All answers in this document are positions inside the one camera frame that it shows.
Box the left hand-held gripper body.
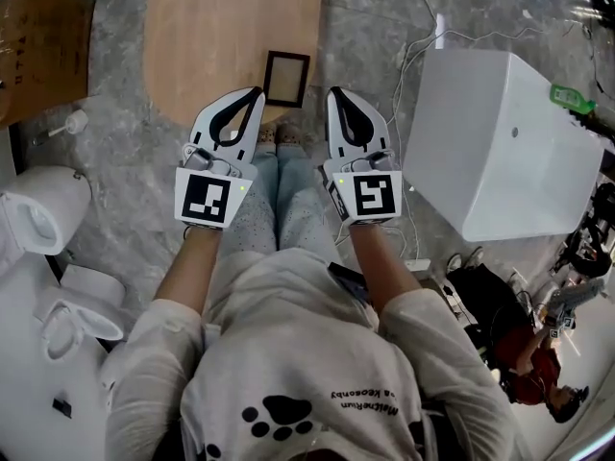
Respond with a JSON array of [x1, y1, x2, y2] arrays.
[[173, 142, 259, 231]]

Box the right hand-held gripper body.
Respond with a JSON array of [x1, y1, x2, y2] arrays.
[[318, 149, 404, 229]]

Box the black picture frame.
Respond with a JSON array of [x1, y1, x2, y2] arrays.
[[261, 50, 311, 109]]

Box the person's left forearm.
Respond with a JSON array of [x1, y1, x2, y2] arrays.
[[152, 225, 224, 317]]

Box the person's right forearm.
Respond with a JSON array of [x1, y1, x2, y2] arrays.
[[347, 222, 425, 317]]

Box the oval wooden table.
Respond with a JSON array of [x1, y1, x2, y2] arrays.
[[142, 0, 325, 129]]

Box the person's left slipper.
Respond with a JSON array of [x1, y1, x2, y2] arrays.
[[257, 123, 281, 148]]

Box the person's slipper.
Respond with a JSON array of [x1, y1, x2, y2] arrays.
[[277, 122, 314, 149], [257, 123, 281, 148]]

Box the person's right slipper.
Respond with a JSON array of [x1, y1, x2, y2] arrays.
[[277, 122, 314, 149]]

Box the person's light speckled trousers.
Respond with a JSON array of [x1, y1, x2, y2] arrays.
[[217, 144, 345, 267]]

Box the black phone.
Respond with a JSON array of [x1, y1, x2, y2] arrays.
[[327, 261, 372, 307]]

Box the white bathtub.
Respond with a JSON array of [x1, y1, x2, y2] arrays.
[[402, 46, 606, 244]]

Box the white toilet brush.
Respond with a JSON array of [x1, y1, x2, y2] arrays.
[[32, 108, 90, 148]]

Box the white toilet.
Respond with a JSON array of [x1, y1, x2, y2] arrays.
[[0, 164, 94, 280], [32, 263, 128, 370]]

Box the person's grey sweatshirt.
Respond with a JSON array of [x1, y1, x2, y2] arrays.
[[98, 247, 518, 461]]

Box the large brown cardboard box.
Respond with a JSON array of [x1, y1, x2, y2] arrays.
[[0, 0, 97, 130]]

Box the green bottle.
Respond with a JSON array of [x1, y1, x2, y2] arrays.
[[549, 83, 599, 114]]

